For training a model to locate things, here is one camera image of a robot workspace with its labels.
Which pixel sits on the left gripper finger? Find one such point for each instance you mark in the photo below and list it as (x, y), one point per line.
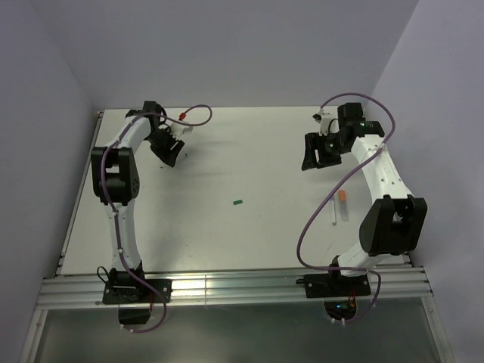
(161, 152)
(174, 151)

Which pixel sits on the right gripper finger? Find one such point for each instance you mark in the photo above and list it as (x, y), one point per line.
(312, 141)
(309, 160)

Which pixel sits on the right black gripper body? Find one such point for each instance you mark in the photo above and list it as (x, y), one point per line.
(330, 150)

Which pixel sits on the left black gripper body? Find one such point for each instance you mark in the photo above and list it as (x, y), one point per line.
(160, 136)

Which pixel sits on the white blue acrylic marker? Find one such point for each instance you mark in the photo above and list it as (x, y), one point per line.
(334, 211)

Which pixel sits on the orange highlighter marker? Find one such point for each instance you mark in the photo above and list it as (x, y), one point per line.
(344, 214)

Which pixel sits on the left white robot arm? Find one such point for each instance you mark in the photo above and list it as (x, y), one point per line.
(117, 184)

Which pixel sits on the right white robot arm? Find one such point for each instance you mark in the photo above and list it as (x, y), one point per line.
(393, 224)

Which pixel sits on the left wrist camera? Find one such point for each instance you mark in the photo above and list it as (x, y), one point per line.
(178, 130)

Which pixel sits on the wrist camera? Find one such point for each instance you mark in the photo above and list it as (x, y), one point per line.
(325, 121)
(178, 130)

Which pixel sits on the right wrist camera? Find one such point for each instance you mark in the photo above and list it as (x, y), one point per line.
(325, 121)

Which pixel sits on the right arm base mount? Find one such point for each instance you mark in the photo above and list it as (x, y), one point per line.
(334, 285)

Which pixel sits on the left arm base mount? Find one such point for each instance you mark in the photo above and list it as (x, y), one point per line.
(135, 304)

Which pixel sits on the aluminium mounting rail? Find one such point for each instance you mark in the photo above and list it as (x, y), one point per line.
(211, 288)

